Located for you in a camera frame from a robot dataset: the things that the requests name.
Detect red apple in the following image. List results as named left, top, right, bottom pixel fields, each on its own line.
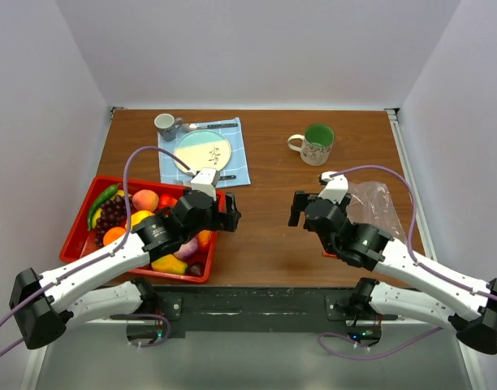
left=157, top=193, right=178, bottom=211

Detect purple onion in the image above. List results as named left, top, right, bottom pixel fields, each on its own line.
left=173, top=237, right=199, bottom=261

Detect clear zip top bag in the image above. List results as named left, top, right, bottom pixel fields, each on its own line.
left=347, top=181, right=407, bottom=243

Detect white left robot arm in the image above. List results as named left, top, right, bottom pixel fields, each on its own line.
left=9, top=189, right=241, bottom=349

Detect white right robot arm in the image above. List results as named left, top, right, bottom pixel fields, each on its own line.
left=288, top=191, right=497, bottom=355

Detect peach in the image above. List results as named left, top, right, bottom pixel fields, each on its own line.
left=132, top=189, right=159, bottom=212

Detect green floral mug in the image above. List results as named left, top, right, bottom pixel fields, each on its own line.
left=287, top=123, right=335, bottom=167

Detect dark red fig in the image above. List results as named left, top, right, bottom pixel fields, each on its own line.
left=187, top=262, right=205, bottom=278

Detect yellow orange papaya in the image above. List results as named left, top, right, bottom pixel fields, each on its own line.
left=150, top=254, right=188, bottom=275

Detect yellow bell pepper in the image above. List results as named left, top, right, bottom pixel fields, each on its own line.
left=123, top=210, right=154, bottom=228

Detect cream and blue plate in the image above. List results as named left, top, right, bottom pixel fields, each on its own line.
left=173, top=130, right=232, bottom=171

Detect dark purple grape bunch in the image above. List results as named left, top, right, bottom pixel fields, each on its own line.
left=92, top=190, right=126, bottom=248

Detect green chili pepper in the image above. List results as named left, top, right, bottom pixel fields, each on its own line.
left=86, top=184, right=119, bottom=232

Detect orange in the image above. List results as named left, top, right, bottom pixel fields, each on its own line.
left=102, top=226, right=126, bottom=246

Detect small grey mug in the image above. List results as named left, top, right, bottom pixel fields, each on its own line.
left=153, top=113, right=184, bottom=141

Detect red plastic tray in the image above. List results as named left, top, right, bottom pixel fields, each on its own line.
left=59, top=175, right=218, bottom=284

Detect yellow lemon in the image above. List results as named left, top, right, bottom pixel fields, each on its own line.
left=91, top=208, right=102, bottom=229

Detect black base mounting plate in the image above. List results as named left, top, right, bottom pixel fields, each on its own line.
left=110, top=284, right=399, bottom=340

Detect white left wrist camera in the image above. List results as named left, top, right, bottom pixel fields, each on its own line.
left=190, top=168, right=220, bottom=200

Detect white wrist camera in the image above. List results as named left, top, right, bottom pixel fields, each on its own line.
left=318, top=171, right=348, bottom=204
left=190, top=168, right=220, bottom=200

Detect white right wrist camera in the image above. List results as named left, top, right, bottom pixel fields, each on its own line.
left=318, top=171, right=348, bottom=204

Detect metal fork black handle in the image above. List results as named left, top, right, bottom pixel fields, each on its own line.
left=174, top=175, right=236, bottom=186

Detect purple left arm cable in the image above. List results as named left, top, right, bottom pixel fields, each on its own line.
left=0, top=145, right=195, bottom=365

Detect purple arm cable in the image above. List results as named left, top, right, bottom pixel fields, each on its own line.
left=0, top=145, right=195, bottom=365
left=316, top=164, right=497, bottom=362

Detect metal spoon black handle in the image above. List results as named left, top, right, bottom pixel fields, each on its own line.
left=183, top=122, right=238, bottom=132

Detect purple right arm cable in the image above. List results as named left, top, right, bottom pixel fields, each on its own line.
left=316, top=164, right=497, bottom=362

